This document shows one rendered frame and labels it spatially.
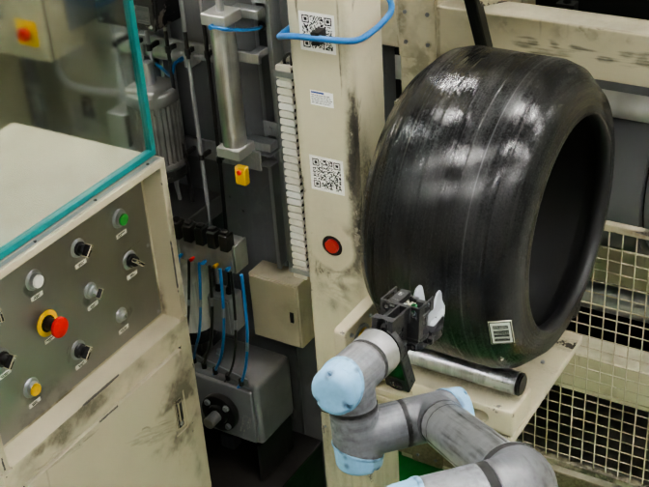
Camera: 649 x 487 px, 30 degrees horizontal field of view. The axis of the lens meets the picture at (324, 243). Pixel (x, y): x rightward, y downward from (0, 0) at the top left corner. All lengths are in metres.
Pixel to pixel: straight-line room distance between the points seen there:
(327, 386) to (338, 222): 0.65
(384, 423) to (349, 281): 0.64
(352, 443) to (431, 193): 0.45
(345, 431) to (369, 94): 0.72
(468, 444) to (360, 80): 0.83
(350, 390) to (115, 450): 0.81
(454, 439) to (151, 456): 1.00
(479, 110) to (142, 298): 0.83
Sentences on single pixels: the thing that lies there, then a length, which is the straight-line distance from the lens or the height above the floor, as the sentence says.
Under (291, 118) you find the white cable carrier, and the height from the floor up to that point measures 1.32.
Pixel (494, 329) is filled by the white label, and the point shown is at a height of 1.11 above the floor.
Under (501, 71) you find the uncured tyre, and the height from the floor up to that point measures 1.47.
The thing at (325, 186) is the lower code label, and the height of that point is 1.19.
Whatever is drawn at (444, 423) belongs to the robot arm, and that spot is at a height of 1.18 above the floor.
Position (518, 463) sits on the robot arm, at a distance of 1.52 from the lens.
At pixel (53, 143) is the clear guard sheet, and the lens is 2.15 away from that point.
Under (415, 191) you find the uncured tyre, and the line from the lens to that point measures 2.03.
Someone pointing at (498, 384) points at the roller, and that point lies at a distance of 2.29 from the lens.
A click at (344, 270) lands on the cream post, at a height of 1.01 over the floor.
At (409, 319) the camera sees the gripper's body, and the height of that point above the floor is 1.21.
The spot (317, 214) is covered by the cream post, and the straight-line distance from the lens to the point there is 2.39.
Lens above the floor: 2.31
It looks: 31 degrees down
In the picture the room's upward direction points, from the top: 4 degrees counter-clockwise
